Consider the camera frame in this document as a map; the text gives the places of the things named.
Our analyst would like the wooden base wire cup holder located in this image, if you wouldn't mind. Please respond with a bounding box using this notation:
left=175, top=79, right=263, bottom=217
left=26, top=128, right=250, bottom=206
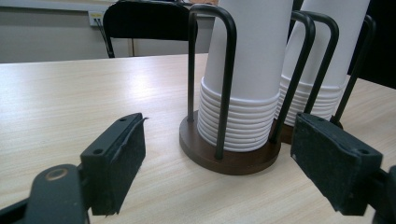
left=178, top=3, right=317, bottom=176
left=279, top=10, right=377, bottom=146

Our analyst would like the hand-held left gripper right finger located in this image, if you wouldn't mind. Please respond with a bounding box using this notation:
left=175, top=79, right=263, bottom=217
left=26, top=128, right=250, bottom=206
left=290, top=111, right=384, bottom=217

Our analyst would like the black folding chair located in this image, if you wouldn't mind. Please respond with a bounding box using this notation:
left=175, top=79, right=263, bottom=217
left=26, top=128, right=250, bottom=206
left=102, top=0, right=199, bottom=59

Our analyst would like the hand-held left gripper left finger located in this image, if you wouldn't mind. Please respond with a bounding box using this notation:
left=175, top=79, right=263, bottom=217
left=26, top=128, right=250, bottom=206
left=78, top=112, right=149, bottom=217

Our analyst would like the stack of nested white cups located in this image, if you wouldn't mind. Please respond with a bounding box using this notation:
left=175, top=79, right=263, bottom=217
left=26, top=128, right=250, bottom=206
left=196, top=0, right=294, bottom=153
left=275, top=0, right=372, bottom=127

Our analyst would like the white wall outlet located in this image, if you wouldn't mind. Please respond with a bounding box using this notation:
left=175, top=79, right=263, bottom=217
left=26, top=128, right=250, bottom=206
left=88, top=10, right=106, bottom=27

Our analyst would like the black power cable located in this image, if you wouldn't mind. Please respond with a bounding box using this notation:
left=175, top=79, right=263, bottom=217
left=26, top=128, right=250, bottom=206
left=96, top=18, right=116, bottom=59

